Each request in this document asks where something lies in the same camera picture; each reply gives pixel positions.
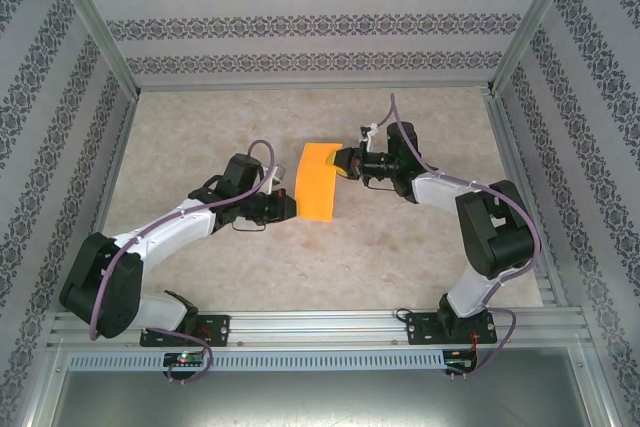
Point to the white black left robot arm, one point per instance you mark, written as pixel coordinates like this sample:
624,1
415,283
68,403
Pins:
170,237

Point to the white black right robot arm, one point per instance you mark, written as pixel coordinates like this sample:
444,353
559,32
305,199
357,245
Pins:
492,247

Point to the grey metal sheet panel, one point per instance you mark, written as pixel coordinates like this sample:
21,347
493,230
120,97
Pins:
320,402

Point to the aluminium mounting rail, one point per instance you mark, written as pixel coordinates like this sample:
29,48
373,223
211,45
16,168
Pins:
320,327

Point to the aluminium side rail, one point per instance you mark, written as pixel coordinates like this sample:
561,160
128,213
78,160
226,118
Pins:
506,147
106,197

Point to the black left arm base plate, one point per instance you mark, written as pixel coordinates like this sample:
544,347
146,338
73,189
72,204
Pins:
217,329

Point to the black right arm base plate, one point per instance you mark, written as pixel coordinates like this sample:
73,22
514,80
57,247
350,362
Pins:
417,329

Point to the aluminium frame post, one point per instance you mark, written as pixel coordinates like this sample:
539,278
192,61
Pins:
42,387
536,12
89,12
607,387

